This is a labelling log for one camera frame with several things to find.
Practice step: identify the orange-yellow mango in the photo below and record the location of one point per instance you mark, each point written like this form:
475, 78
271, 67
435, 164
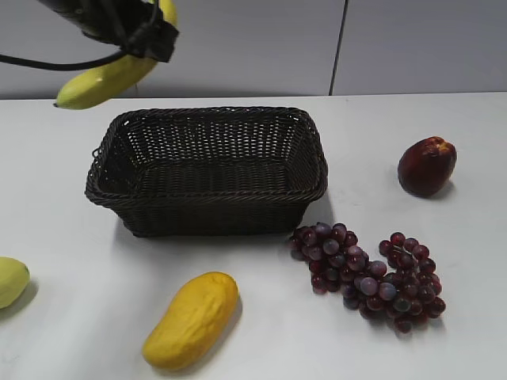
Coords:
193, 322

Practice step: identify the dark woven plastic basket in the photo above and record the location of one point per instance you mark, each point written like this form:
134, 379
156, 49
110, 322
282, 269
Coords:
209, 171

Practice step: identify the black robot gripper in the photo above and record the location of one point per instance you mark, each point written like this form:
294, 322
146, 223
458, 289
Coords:
139, 28

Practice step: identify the dark red peach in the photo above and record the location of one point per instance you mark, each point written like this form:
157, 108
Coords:
425, 168

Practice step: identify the pale green mango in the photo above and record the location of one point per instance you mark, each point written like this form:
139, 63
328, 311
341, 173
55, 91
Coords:
15, 277

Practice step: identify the yellow banana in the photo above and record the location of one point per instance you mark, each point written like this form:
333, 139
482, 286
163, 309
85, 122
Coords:
101, 83

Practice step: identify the purple grape bunch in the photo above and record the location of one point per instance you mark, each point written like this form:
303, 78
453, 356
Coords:
401, 288

